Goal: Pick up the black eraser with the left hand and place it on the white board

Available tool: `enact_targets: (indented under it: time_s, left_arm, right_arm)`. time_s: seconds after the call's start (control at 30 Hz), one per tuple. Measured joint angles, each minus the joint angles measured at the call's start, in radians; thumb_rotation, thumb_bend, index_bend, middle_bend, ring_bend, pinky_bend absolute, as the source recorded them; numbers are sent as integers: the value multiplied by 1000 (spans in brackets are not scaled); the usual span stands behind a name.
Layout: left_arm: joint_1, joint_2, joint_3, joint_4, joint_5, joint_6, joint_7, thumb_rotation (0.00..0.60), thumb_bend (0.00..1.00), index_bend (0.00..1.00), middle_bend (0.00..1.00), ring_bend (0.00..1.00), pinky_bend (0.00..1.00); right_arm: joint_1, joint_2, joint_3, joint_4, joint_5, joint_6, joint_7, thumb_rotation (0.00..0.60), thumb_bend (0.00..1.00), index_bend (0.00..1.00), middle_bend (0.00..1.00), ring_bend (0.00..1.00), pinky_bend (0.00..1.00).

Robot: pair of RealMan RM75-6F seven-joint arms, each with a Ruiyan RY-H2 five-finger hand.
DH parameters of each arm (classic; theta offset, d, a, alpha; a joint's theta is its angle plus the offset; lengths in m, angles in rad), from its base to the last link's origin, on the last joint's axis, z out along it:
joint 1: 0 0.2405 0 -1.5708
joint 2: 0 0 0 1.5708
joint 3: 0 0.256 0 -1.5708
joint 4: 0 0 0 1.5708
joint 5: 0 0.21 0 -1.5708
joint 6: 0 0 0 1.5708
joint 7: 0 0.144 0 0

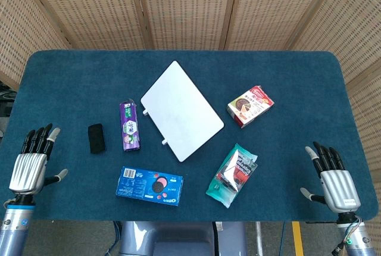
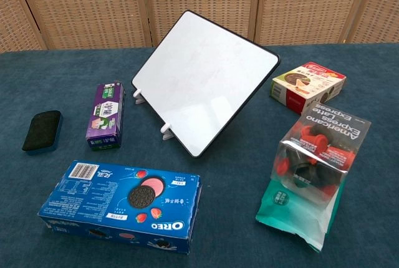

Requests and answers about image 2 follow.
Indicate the woven rattan folding screen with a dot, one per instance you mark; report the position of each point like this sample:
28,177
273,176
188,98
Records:
93,6

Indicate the purple snack box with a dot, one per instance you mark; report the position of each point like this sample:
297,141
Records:
106,115

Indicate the white plastic board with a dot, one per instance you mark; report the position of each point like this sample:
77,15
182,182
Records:
202,84

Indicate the red white cake mix box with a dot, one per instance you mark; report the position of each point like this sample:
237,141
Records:
307,88

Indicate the white plastic board stand foot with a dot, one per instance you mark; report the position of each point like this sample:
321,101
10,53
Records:
138,96
166,131

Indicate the blue Oreo cookie box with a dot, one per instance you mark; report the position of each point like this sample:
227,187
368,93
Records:
118,205

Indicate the clear teal coffee capsule bag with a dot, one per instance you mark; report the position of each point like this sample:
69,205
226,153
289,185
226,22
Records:
311,171

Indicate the teal felt table cover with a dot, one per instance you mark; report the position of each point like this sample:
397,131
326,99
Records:
230,193

